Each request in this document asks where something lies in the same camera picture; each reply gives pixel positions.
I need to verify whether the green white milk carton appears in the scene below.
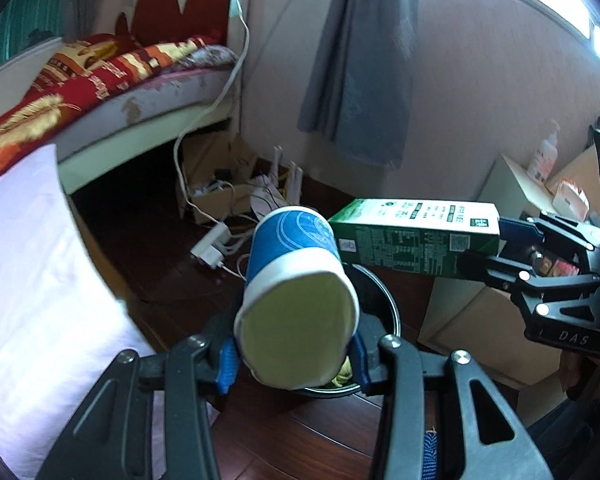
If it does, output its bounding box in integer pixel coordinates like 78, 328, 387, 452
329, 198, 500, 278

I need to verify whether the blue paper cup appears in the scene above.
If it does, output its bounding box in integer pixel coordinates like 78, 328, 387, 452
234, 206, 360, 390

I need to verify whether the yellow cloth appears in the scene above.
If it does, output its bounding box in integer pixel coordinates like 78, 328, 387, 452
330, 358, 353, 388

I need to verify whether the black trash bucket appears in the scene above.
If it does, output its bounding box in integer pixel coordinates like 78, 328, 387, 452
300, 263, 402, 399

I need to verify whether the right hand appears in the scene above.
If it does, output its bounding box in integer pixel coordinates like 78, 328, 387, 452
558, 351, 597, 401

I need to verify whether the white pump bottle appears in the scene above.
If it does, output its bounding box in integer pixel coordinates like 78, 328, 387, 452
526, 119, 560, 185

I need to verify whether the pink floral bed sheet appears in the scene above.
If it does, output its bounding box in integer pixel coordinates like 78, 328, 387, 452
0, 145, 152, 479

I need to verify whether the white wifi router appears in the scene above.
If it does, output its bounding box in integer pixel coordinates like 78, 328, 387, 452
268, 145, 303, 205

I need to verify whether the grey hanging towel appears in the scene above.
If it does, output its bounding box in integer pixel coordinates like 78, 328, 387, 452
298, 0, 419, 170

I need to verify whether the white power strip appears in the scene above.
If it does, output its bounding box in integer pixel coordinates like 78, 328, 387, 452
189, 222, 230, 269

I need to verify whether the cardboard box on floor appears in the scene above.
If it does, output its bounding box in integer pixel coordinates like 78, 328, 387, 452
182, 131, 258, 224

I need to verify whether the white mattress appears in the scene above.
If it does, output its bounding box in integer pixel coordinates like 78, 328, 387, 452
53, 67, 232, 162

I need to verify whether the red yellow patterned quilt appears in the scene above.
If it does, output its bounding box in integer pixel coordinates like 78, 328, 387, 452
0, 36, 211, 177

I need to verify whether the red heart headboard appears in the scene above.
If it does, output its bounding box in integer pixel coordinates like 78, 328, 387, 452
114, 0, 230, 47

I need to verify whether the white charging cable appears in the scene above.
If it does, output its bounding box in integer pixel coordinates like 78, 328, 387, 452
172, 0, 251, 281

